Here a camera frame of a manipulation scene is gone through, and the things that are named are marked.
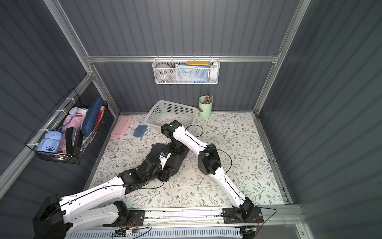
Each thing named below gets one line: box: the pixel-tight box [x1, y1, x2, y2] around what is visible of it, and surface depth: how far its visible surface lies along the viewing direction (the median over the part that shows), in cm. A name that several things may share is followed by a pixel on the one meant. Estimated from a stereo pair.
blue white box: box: [174, 63, 211, 84], surface depth 88 cm
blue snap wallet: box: [132, 124, 148, 137], surface depth 111 cm
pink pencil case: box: [110, 115, 133, 139], surface depth 113 cm
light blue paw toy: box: [36, 130, 63, 153], surface depth 61 cm
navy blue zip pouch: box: [80, 96, 104, 137], surface depth 67 cm
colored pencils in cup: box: [204, 94, 214, 105], surface depth 110 cm
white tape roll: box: [155, 63, 172, 82], surface depth 89 cm
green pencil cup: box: [197, 95, 213, 120], surface depth 111 cm
